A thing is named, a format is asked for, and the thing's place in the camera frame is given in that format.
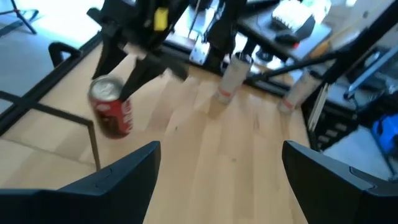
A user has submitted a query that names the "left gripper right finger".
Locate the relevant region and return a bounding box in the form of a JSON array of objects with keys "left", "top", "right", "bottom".
[{"left": 282, "top": 139, "right": 398, "bottom": 224}]

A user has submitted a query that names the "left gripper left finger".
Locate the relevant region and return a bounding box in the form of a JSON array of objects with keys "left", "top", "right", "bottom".
[{"left": 0, "top": 140, "right": 162, "bottom": 224}]

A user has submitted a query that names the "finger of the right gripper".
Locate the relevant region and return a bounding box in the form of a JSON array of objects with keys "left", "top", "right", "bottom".
[
  {"left": 92, "top": 30, "right": 128, "bottom": 80},
  {"left": 119, "top": 52, "right": 189, "bottom": 102}
]

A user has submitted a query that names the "red Coca-Cola can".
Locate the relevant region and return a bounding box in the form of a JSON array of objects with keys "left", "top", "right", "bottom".
[{"left": 88, "top": 74, "right": 134, "bottom": 140}]

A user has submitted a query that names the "black control box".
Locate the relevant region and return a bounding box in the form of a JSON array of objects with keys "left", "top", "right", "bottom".
[{"left": 306, "top": 102, "right": 352, "bottom": 150}]

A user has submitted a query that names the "black tripod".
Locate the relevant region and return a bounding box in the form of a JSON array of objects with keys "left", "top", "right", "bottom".
[{"left": 0, "top": 0, "right": 40, "bottom": 35}]

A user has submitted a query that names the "black computer mouse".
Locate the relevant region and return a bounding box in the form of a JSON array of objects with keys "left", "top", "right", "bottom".
[{"left": 275, "top": 30, "right": 301, "bottom": 46}]

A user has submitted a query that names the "white keyboard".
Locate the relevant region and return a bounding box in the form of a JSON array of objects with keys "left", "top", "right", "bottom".
[{"left": 272, "top": 0, "right": 317, "bottom": 34}]

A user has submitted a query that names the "dark desk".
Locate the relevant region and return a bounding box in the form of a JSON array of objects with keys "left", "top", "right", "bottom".
[{"left": 236, "top": 9, "right": 332, "bottom": 62}]

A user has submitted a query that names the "black frame wooden shelf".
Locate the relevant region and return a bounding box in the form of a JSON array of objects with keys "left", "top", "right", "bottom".
[{"left": 0, "top": 40, "right": 102, "bottom": 172}]

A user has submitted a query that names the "black aluminium rig frame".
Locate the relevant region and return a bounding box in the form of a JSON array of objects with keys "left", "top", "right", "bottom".
[{"left": 0, "top": 0, "right": 398, "bottom": 150}]

